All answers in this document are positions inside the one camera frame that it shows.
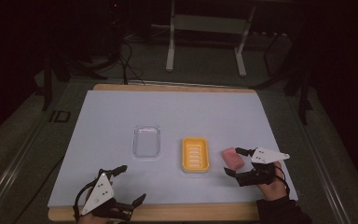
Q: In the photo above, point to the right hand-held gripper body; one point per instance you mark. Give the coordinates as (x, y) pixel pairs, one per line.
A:
(264, 155)

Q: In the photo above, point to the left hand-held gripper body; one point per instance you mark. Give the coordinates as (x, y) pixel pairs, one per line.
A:
(99, 193)

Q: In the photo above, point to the pink soap bar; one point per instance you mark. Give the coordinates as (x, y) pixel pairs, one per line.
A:
(232, 158)

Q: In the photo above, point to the yellow soap dish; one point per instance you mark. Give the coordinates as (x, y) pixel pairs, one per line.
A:
(195, 154)

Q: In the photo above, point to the person's left hand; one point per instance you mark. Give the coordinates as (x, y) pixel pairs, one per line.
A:
(90, 220)

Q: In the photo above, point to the person's right hand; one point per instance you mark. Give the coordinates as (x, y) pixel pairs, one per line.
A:
(273, 189)

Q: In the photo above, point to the wooden table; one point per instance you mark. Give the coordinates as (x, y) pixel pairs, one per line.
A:
(174, 212)

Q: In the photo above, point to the clear plastic soap dish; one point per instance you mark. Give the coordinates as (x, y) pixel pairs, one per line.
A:
(146, 141)

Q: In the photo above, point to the black stand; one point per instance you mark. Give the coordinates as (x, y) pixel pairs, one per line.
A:
(303, 90)
(48, 81)

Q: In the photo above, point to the white table cover sheet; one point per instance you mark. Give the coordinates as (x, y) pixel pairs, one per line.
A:
(174, 112)

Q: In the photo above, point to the white metal stand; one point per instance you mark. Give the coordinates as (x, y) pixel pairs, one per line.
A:
(205, 25)

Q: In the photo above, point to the metal floor rail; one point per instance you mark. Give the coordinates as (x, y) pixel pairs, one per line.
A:
(326, 174)
(9, 174)

